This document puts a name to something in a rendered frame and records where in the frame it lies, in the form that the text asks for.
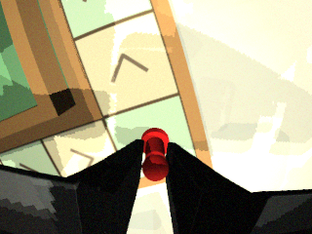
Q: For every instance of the red game pawn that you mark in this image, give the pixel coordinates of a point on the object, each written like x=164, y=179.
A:
x=155, y=167

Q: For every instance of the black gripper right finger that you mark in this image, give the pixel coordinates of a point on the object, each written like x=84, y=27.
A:
x=201, y=201

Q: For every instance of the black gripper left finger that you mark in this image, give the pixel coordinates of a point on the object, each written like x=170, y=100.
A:
x=97, y=200

